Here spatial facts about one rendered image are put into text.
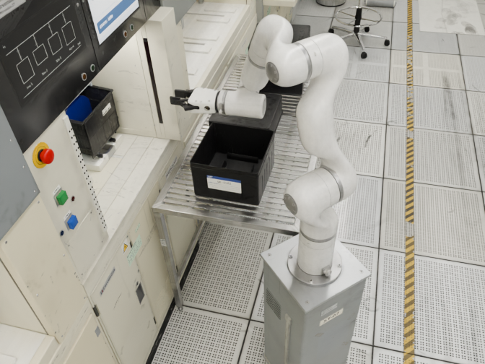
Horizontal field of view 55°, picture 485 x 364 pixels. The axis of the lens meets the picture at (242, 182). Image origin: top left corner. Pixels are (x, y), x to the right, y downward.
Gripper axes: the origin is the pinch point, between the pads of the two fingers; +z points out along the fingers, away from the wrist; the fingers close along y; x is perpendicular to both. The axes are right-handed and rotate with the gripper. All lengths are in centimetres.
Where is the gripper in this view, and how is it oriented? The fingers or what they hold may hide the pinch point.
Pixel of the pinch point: (177, 97)
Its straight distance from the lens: 170.2
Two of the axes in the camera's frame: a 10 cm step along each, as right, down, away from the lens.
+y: 2.5, -6.7, 7.0
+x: -0.4, -7.3, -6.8
